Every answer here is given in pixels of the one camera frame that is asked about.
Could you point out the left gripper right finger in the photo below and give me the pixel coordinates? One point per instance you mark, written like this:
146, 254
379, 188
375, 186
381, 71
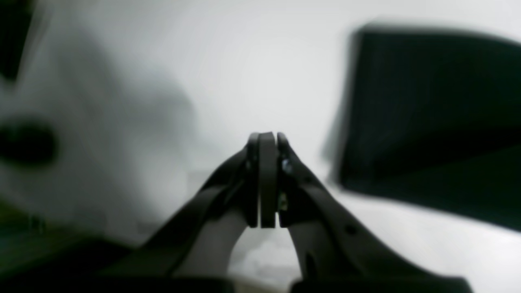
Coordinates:
336, 252

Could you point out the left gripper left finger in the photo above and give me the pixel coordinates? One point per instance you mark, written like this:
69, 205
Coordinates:
189, 254

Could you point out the black T-shirt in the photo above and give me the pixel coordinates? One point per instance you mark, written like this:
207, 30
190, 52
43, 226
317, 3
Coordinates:
431, 117

